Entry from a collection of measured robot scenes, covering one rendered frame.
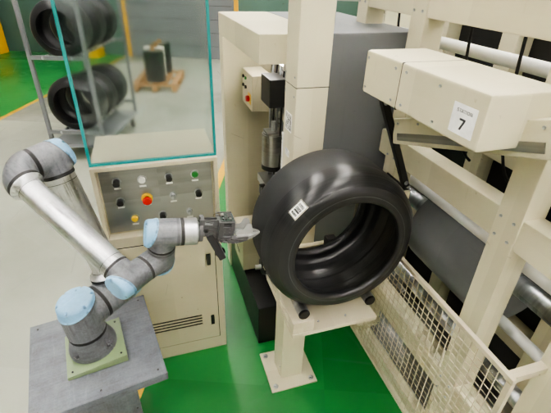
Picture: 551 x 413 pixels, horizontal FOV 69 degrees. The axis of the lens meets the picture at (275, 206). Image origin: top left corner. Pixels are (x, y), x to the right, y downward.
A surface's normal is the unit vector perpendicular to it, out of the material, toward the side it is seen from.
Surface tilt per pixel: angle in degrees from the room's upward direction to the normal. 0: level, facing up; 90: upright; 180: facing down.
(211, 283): 90
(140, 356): 0
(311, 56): 90
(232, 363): 0
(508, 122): 90
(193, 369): 0
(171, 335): 90
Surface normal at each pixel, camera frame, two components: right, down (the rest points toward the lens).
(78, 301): -0.10, -0.79
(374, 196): 0.35, 0.33
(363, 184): 0.30, -0.30
